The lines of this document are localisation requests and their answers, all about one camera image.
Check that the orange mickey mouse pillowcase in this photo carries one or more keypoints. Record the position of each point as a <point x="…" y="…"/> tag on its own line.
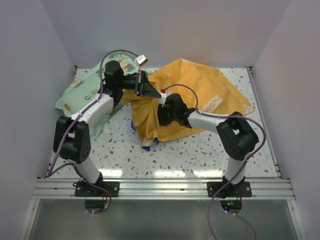
<point x="199" y="85"/>

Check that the green cartoon bear pillow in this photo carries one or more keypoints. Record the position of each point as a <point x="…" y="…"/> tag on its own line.
<point x="85" y="88"/>

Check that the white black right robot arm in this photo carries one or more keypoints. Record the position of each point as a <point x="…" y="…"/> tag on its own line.
<point x="236" y="135"/>

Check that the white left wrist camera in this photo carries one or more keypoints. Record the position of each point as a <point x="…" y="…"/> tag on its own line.
<point x="140" y="61"/>

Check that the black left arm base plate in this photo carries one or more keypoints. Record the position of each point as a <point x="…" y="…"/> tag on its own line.
<point x="83" y="189"/>

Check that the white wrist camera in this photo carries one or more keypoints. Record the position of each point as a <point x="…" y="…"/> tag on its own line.
<point x="164" y="94"/>
<point x="140" y="61"/>

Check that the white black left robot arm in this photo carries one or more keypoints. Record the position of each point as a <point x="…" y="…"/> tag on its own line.
<point x="72" y="134"/>

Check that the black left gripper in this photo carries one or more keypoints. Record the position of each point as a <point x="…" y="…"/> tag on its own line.
<point x="143" y="87"/>

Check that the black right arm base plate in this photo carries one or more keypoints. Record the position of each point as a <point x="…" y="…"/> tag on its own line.
<point x="217" y="191"/>

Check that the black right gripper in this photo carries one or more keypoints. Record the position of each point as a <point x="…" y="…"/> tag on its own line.
<point x="162" y="121"/>

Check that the aluminium mounting rail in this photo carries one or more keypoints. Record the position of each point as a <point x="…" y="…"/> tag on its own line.
<point x="170" y="188"/>

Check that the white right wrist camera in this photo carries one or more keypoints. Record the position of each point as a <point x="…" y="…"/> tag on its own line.
<point x="164" y="94"/>

